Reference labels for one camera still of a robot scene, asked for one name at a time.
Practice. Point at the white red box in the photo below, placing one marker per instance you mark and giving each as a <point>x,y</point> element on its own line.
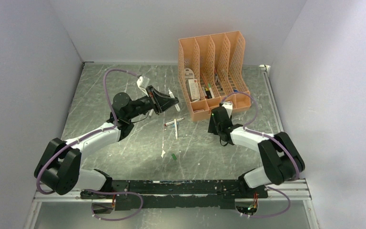
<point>193,89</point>

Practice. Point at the white grey pen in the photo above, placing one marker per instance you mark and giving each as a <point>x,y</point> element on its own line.
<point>173,122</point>

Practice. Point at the orange plastic file organizer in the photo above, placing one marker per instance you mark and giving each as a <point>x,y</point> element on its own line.
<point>223,51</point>

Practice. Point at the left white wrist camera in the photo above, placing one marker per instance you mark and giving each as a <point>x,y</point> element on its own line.
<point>143,83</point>

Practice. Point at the white corner bracket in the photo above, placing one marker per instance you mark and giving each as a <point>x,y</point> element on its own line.
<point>265,68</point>

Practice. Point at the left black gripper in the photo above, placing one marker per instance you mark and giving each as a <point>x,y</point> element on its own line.
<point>163,101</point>

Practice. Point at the pens in organizer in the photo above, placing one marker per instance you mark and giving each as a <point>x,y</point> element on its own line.
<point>207,87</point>

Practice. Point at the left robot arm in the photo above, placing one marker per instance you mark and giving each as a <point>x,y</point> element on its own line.
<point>59,169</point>

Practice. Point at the grey stationery blister pack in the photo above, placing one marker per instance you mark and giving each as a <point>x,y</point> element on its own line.
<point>188,74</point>

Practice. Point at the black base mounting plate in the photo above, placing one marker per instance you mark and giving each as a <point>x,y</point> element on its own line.
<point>132,194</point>

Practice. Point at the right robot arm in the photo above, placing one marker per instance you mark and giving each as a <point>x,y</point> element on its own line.
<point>281,160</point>

